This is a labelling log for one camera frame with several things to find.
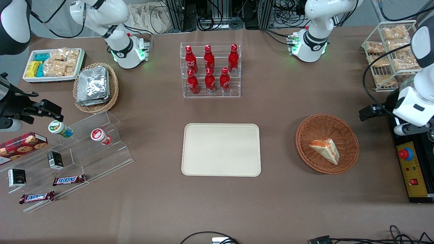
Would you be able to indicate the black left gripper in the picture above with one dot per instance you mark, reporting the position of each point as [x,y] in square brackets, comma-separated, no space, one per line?
[390,101]

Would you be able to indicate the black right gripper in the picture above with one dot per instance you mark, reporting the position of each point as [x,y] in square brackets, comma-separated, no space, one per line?
[14,102]

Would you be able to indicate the triangle sandwich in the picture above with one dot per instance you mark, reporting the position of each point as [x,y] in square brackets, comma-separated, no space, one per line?
[326,150]

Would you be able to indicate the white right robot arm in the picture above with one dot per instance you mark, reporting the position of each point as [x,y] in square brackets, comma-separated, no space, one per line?
[101,13]

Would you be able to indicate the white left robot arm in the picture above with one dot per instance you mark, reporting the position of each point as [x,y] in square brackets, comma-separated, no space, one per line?
[312,20]

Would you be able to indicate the brown wicker basket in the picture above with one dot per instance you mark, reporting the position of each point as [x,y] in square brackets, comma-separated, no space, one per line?
[342,128]

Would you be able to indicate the white rectangular snack tray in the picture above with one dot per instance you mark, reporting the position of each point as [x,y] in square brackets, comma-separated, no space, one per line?
[30,78]

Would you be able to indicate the light wicker basket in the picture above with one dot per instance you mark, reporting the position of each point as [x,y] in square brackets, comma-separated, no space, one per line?
[113,84]

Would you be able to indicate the beige plastic tray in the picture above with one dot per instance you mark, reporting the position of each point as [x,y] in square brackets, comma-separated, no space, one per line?
[220,149]

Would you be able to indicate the green lid yogurt cup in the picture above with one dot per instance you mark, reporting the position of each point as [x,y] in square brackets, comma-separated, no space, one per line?
[59,128]

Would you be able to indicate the rice cracker bag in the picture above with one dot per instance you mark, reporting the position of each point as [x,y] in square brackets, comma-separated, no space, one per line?
[54,67]
[385,80]
[378,61]
[395,33]
[66,54]
[405,63]
[375,47]
[398,46]

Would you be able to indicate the teal snack packet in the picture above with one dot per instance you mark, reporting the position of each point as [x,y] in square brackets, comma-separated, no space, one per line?
[40,71]
[42,57]

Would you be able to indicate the yellow snack packet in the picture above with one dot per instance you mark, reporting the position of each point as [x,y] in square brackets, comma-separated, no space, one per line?
[33,68]

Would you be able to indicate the red cookie box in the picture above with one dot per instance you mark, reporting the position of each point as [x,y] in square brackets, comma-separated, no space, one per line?
[20,145]

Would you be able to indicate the silver foil pack stack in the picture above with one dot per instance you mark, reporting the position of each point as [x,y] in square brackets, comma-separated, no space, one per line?
[93,84]

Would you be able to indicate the small black carton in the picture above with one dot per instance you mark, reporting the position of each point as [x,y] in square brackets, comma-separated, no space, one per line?
[55,160]
[16,177]

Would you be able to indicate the red emergency stop button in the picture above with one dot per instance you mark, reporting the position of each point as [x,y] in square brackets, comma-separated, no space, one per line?
[405,154]

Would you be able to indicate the red lid yogurt cup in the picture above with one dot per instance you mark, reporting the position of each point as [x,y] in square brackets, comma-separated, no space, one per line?
[99,135]

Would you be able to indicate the clear acrylic step display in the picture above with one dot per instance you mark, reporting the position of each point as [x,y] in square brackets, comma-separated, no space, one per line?
[88,159]

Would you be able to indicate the yellow control panel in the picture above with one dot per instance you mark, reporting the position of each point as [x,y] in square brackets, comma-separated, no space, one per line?
[415,169]

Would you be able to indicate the snickers chocolate bar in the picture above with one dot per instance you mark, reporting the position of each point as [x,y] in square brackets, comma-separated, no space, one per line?
[37,197]
[68,180]

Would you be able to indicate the black control box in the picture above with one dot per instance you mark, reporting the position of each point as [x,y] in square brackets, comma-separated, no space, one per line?
[423,200]

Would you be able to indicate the beige cloth bag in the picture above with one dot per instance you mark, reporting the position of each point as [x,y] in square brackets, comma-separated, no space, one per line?
[145,17]

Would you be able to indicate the red cola bottle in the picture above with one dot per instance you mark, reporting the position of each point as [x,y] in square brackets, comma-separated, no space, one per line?
[210,81]
[190,59]
[193,83]
[233,59]
[209,57]
[224,81]

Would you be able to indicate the clear acrylic bottle rack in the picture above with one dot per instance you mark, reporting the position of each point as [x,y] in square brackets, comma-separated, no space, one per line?
[217,93]

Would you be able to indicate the white plug connector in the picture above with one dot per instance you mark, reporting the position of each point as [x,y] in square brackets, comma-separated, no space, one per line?
[222,240]

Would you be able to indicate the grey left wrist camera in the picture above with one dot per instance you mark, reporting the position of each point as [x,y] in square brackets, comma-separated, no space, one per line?
[408,129]

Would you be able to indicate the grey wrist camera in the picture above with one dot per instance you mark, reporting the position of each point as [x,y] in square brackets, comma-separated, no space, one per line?
[8,124]
[408,129]

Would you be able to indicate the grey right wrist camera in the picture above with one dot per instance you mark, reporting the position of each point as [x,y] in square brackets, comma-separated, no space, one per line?
[8,124]

